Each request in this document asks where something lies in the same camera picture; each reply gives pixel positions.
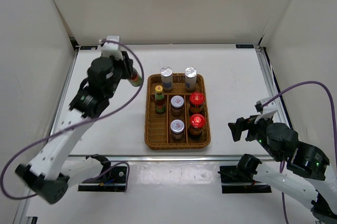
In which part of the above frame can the green sauce bottle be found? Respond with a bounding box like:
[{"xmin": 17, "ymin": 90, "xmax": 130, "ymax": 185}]
[
  {"xmin": 128, "ymin": 68, "xmax": 143, "ymax": 87},
  {"xmin": 155, "ymin": 85, "xmax": 166, "ymax": 114}
]

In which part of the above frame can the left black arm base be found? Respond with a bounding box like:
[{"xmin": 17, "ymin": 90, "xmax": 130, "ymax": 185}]
[{"xmin": 77, "ymin": 162, "xmax": 130, "ymax": 192}]

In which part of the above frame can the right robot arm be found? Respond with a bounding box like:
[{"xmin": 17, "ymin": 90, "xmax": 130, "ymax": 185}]
[{"xmin": 228, "ymin": 116, "xmax": 336, "ymax": 223}]

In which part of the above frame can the left aluminium rail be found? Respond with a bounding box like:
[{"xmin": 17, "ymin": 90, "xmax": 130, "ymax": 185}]
[{"xmin": 38, "ymin": 38, "xmax": 80, "ymax": 164}]

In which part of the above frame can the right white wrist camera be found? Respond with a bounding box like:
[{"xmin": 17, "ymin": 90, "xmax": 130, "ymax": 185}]
[{"xmin": 254, "ymin": 98, "xmax": 278, "ymax": 124}]

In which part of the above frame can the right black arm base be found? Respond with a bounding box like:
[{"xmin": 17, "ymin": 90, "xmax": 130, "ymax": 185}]
[{"xmin": 218, "ymin": 165, "xmax": 272, "ymax": 194}]

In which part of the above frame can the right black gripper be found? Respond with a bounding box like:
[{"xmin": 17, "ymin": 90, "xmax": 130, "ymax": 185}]
[{"xmin": 227, "ymin": 111, "xmax": 282, "ymax": 161}]

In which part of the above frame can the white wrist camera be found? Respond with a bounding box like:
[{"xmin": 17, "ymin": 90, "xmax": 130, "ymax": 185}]
[
  {"xmin": 100, "ymin": 35, "xmax": 124, "ymax": 61},
  {"xmin": 254, "ymin": 98, "xmax": 278, "ymax": 124}
]

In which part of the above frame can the front aluminium rail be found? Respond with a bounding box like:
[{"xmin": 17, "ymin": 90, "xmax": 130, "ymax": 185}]
[{"xmin": 65, "ymin": 155, "xmax": 274, "ymax": 162}]

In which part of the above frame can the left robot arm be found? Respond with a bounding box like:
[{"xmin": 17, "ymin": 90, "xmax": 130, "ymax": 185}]
[{"xmin": 15, "ymin": 51, "xmax": 134, "ymax": 204}]

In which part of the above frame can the red-lid sauce jar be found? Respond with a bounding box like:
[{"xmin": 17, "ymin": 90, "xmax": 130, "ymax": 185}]
[
  {"xmin": 189, "ymin": 92, "xmax": 205, "ymax": 115},
  {"xmin": 188, "ymin": 114, "xmax": 206, "ymax": 138}
]

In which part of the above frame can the right aluminium rail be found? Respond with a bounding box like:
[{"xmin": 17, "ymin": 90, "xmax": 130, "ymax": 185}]
[{"xmin": 256, "ymin": 46, "xmax": 302, "ymax": 161}]

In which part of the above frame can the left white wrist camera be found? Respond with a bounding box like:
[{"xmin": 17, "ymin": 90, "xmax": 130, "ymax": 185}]
[{"xmin": 100, "ymin": 35, "xmax": 124, "ymax": 61}]

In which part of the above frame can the white-lid sauce jar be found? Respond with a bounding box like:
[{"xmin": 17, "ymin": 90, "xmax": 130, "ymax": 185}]
[
  {"xmin": 171, "ymin": 95, "xmax": 184, "ymax": 116},
  {"xmin": 170, "ymin": 119, "xmax": 185, "ymax": 141}
]

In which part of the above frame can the silver-capped seasoning shaker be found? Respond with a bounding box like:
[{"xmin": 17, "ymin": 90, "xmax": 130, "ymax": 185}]
[
  {"xmin": 184, "ymin": 67, "xmax": 197, "ymax": 92},
  {"xmin": 160, "ymin": 66, "xmax": 173, "ymax": 91}
]

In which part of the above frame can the brown wicker divided basket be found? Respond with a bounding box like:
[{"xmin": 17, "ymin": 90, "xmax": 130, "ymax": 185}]
[{"xmin": 144, "ymin": 73, "xmax": 211, "ymax": 150}]

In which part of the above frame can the aluminium rail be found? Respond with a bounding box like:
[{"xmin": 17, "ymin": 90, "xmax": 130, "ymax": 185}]
[
  {"xmin": 256, "ymin": 46, "xmax": 302, "ymax": 161},
  {"xmin": 38, "ymin": 38, "xmax": 80, "ymax": 164},
  {"xmin": 65, "ymin": 155, "xmax": 274, "ymax": 162}
]

